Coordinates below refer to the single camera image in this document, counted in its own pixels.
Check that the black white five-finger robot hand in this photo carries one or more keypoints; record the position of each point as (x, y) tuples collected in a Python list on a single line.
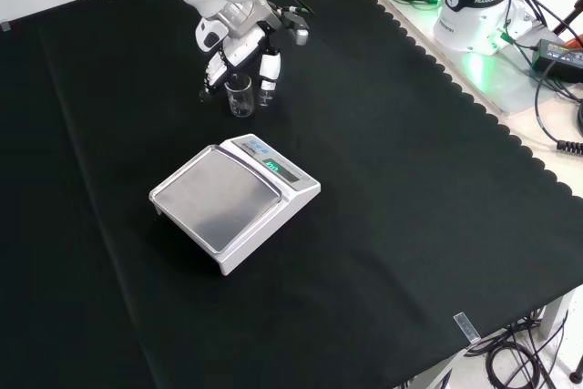
[(269, 65)]

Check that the small clear glass beaker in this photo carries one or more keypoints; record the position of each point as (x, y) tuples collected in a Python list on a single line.
[(239, 104)]

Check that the white electronic balance steel pan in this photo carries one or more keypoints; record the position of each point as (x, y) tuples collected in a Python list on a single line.
[(218, 197)]

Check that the black bench cloth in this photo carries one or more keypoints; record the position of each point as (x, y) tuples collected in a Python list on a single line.
[(410, 188)]

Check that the pale base board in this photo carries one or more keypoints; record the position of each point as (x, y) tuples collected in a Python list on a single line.
[(501, 88)]

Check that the clear cloth clip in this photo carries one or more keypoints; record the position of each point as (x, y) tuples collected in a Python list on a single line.
[(467, 327), (4, 25)]

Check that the black power adapter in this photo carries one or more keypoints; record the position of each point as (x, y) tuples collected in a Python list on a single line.
[(556, 54)]

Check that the black tripod leg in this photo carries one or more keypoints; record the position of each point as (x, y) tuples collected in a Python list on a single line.
[(569, 20)]

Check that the white table leg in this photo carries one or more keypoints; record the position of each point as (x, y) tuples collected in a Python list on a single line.
[(558, 316)]

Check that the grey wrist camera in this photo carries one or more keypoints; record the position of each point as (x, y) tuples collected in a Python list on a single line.
[(298, 27)]

